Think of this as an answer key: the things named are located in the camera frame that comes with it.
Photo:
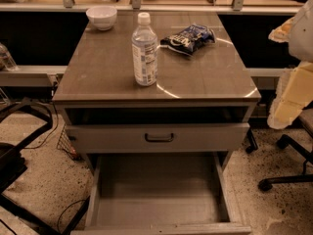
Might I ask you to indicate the blue chip bag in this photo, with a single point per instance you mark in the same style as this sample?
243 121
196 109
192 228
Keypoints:
189 40

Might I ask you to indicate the open bottom drawer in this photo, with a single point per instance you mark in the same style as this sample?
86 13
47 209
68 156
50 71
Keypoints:
160 194

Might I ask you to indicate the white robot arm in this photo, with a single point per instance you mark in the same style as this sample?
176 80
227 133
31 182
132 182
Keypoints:
301 35

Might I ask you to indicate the plastic bottle at left edge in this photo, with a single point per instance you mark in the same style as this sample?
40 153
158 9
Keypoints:
6 60

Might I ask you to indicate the grey drawer cabinet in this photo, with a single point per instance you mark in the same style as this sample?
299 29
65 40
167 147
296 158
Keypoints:
211 86

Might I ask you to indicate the clear plastic water bottle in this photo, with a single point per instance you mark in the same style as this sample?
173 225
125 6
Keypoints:
144 51

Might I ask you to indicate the wire mesh basket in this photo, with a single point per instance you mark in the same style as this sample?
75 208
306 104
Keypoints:
64 144

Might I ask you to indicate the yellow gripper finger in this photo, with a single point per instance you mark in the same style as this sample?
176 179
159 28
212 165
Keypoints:
293 93
281 33

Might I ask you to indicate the closed upper drawer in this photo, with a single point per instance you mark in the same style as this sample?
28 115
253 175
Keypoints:
157 138

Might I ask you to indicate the black office chair right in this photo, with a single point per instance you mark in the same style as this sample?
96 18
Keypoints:
290 154

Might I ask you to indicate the white ceramic bowl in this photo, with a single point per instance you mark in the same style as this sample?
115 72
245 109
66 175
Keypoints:
102 17

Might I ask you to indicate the black chair left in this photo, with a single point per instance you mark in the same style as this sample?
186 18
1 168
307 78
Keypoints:
12 166

